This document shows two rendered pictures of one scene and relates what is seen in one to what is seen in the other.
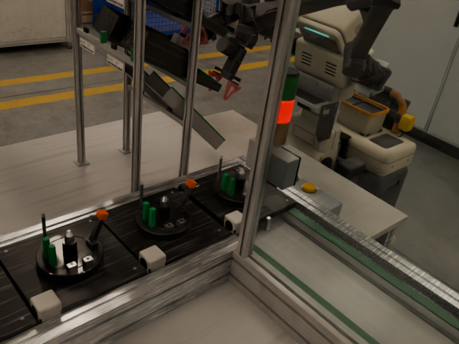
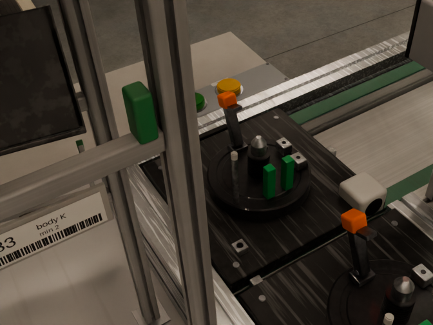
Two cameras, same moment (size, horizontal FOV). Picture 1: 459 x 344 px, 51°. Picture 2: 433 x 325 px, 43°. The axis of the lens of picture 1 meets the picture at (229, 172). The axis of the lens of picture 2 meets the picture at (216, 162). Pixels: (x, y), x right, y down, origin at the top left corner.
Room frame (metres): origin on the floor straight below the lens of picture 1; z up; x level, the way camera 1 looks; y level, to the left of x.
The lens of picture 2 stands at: (1.04, 0.49, 1.51)
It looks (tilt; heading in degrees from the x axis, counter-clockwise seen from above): 43 degrees down; 288
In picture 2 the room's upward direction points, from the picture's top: 4 degrees counter-clockwise
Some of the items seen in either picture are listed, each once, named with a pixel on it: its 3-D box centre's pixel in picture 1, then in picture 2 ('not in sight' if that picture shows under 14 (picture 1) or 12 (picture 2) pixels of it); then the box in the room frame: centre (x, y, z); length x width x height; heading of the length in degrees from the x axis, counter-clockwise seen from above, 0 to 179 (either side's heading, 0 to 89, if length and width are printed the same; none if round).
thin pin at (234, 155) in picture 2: (219, 168); (234, 178); (1.16, 0.03, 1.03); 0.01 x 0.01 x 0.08
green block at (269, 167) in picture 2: (225, 181); (269, 182); (1.13, 0.01, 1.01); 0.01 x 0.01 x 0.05; 46
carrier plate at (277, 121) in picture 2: (237, 196); (258, 186); (1.15, -0.03, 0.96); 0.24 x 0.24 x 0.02; 46
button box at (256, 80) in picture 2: not in sight; (229, 104); (1.24, -0.24, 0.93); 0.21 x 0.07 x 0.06; 46
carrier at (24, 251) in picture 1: (69, 245); not in sight; (0.79, 0.32, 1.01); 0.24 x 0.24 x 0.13; 46
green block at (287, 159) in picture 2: (231, 186); (287, 173); (1.11, -0.01, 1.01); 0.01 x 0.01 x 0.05; 46
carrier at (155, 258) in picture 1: (163, 209); (399, 301); (0.96, 0.15, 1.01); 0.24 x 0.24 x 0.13; 46
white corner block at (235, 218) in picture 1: (235, 222); (361, 196); (1.01, -0.03, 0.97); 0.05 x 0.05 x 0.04; 46
